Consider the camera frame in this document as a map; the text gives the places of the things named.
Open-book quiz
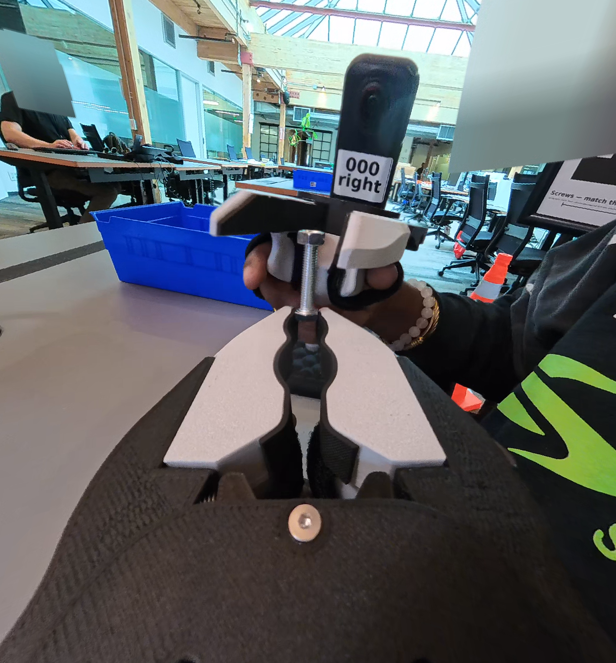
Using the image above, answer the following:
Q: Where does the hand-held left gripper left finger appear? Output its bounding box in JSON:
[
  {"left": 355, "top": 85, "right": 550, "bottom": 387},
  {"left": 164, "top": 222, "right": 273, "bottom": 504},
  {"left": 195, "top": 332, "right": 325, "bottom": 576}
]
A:
[{"left": 163, "top": 307, "right": 294, "bottom": 498}]

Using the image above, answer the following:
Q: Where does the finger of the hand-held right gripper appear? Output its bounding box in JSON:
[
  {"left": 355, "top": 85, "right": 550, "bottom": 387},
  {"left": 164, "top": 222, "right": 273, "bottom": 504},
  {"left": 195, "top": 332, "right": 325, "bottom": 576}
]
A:
[
  {"left": 209, "top": 189, "right": 335, "bottom": 284},
  {"left": 334, "top": 211, "right": 412, "bottom": 296}
]

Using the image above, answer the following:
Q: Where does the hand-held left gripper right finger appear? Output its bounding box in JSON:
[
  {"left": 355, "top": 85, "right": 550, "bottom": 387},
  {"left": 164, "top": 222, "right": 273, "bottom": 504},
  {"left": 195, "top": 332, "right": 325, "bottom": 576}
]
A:
[{"left": 315, "top": 307, "right": 447, "bottom": 498}]

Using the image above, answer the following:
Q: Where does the thin long steel bolt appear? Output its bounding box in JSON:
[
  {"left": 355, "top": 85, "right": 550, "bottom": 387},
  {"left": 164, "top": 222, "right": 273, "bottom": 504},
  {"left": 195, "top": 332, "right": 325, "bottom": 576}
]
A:
[{"left": 294, "top": 230, "right": 325, "bottom": 318}]

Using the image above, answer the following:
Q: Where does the blue plastic bin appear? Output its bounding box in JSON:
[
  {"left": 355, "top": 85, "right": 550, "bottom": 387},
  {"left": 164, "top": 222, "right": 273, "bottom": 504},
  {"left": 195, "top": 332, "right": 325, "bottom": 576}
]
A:
[
  {"left": 90, "top": 202, "right": 275, "bottom": 311},
  {"left": 292, "top": 168, "right": 334, "bottom": 191}
]

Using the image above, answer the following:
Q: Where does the person's right forearm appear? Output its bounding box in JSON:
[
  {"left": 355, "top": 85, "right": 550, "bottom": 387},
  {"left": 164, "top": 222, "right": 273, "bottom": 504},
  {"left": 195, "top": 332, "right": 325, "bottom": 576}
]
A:
[{"left": 411, "top": 290, "right": 547, "bottom": 402}]

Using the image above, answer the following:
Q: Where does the person's right hand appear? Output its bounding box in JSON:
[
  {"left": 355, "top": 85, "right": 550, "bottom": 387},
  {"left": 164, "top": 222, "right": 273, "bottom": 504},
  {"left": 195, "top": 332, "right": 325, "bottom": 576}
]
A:
[{"left": 243, "top": 242, "right": 437, "bottom": 341}]

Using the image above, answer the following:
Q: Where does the wooden office table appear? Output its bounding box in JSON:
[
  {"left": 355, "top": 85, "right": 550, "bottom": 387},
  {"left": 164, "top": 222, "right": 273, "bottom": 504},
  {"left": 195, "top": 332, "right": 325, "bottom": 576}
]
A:
[
  {"left": 0, "top": 145, "right": 223, "bottom": 231},
  {"left": 235, "top": 177, "right": 334, "bottom": 200}
]

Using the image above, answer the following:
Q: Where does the green potted plant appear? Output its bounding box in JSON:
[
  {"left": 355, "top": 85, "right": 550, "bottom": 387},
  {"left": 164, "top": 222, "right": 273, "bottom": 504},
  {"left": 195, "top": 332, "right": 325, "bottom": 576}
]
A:
[{"left": 287, "top": 114, "right": 319, "bottom": 148}]

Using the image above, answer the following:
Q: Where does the black foam pad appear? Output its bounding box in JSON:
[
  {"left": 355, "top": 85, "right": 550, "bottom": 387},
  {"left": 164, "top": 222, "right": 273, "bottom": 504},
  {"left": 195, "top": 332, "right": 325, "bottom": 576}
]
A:
[{"left": 279, "top": 342, "right": 335, "bottom": 400}]

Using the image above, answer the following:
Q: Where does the black framed instruction sign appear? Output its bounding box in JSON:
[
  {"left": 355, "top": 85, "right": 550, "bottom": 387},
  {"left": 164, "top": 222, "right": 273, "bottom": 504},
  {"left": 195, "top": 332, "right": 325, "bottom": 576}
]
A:
[{"left": 517, "top": 153, "right": 616, "bottom": 234}]

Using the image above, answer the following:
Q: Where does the person's black printed shirt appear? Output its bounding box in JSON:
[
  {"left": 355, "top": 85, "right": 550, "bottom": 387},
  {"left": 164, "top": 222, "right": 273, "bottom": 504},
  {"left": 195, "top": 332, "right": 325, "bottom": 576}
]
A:
[{"left": 484, "top": 207, "right": 616, "bottom": 663}]

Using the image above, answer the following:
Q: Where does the white bead bracelet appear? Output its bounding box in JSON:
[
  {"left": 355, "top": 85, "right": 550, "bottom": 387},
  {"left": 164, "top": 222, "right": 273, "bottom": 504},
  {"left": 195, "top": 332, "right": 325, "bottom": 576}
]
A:
[{"left": 390, "top": 280, "right": 440, "bottom": 353}]

